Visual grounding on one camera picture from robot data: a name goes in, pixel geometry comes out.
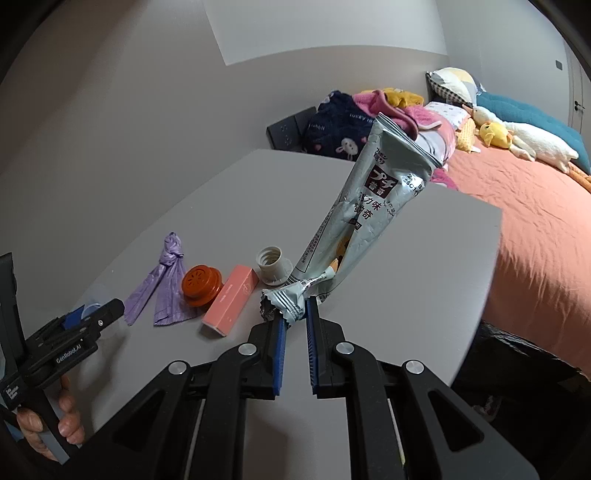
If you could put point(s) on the white door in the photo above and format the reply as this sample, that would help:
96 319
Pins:
579 87

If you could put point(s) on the silver snack wrapper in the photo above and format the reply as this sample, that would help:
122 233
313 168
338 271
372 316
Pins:
369 207

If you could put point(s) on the small pink box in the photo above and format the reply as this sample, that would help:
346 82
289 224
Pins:
231 300

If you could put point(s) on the orange round plastic cap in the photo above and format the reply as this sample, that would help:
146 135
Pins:
201 286

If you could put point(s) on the knotted purple plastic bag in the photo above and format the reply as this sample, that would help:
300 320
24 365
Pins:
171 286

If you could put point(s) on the teal long pillow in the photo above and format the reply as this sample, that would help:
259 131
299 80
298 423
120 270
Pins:
521 113

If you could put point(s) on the yellow garment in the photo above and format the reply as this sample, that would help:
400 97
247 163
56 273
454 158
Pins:
406 98

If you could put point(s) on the bin with black liner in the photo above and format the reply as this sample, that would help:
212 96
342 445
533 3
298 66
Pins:
521 392

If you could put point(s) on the black wall socket panel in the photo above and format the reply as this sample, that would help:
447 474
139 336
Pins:
288 129

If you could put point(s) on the small yellow plush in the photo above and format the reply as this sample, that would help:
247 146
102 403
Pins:
466 136

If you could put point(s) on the yellow duck plush toy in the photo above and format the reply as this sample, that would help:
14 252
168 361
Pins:
494 134

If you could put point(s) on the white floral pillow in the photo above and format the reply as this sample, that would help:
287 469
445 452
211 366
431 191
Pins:
445 113

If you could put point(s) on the checked white pillow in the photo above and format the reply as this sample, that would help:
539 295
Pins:
452 85

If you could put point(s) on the white goose plush toy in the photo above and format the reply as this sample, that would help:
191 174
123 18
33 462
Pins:
545 143

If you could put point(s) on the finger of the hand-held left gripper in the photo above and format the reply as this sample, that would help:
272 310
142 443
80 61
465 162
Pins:
74 344
74 319

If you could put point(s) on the person's left hand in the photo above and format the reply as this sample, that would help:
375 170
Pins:
69 420

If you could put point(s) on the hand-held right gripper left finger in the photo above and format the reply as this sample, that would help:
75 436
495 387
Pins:
277 355

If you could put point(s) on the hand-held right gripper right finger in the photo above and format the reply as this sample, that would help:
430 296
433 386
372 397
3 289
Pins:
311 346

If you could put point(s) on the pink fleece blanket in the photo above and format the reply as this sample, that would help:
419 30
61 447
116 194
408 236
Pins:
425 117

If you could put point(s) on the bed with orange sheet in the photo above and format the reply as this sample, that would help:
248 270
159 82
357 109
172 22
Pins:
545 240

